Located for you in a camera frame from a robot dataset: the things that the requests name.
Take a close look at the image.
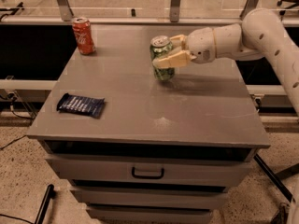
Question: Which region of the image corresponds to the metal railing post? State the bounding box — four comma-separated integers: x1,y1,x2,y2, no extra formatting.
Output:
239,0,264,21
169,0,180,22
56,0,74,21

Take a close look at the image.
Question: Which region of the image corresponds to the green soda can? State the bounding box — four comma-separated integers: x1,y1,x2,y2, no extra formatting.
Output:
149,35,175,81

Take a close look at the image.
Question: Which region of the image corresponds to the grey drawer cabinet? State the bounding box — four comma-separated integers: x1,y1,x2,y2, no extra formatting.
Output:
28,25,269,224

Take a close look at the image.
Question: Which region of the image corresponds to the black floor cable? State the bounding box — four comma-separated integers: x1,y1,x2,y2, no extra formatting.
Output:
0,134,28,151

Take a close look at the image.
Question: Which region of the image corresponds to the red cola can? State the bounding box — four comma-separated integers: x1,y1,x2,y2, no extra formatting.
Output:
72,17,95,55

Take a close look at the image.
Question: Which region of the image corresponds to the left metal railing post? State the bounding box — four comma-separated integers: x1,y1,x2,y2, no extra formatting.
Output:
56,0,74,21

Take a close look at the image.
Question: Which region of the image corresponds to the right metal railing post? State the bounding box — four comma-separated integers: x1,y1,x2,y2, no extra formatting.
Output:
239,0,264,21

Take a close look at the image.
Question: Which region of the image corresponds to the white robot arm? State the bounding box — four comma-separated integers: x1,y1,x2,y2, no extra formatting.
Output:
152,8,299,114

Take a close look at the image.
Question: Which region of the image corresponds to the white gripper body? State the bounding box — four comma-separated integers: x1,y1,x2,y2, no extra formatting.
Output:
186,27,216,63

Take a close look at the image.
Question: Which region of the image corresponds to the black bar bottom left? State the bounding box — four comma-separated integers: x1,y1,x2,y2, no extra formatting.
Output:
34,184,55,224

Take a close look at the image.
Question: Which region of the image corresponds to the dark blue snack packet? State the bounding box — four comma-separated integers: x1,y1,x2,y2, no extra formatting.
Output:
56,93,105,118

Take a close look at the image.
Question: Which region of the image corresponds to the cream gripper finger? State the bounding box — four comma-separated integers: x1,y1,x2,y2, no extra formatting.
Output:
152,50,195,69
170,35,187,49

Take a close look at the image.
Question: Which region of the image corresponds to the middle metal railing post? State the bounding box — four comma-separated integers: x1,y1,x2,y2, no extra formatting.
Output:
169,0,180,22

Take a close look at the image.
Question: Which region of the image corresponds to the black metal stand leg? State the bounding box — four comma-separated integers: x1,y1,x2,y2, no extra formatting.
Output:
254,154,299,202

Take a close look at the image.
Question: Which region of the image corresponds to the black drawer handle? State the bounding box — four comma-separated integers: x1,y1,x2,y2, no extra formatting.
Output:
131,167,164,180

